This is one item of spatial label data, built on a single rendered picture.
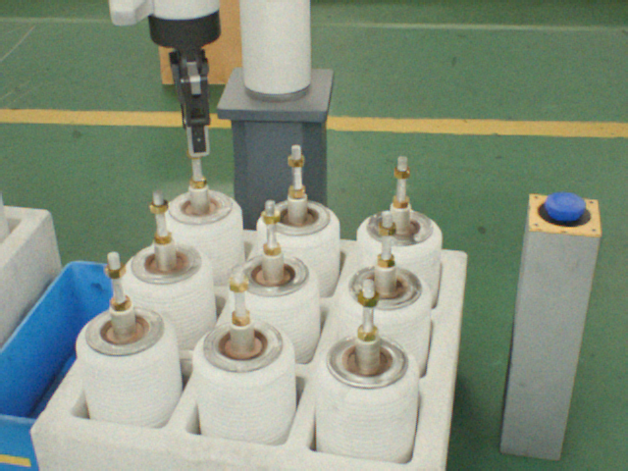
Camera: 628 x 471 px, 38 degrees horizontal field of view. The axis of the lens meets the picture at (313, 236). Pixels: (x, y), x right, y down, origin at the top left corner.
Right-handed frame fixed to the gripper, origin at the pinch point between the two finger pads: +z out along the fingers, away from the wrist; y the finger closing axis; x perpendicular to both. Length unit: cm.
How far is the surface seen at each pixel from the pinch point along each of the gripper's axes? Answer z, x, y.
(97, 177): 35, 14, 59
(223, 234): 11.4, -1.8, -4.2
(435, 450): 17.2, -16.4, -37.0
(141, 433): 17.2, 9.8, -28.2
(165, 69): 31, -2, 99
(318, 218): 9.9, -12.7, -6.0
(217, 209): 9.9, -1.7, -1.0
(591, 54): 35, -102, 92
